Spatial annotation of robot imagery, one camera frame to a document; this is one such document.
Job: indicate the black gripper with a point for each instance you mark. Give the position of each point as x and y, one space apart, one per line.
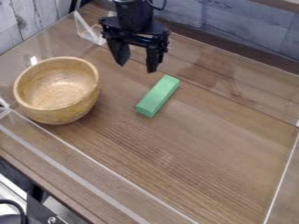
133 27

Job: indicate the green rectangular block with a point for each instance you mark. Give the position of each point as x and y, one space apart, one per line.
157 96

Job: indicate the wooden bowl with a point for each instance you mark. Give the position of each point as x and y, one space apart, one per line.
57 90

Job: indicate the clear acrylic corner bracket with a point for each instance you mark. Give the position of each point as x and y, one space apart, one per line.
90 33

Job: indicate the clear acrylic enclosure wall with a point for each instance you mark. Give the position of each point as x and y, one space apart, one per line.
212 161

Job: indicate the black metal table bracket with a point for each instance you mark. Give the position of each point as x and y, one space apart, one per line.
38 214

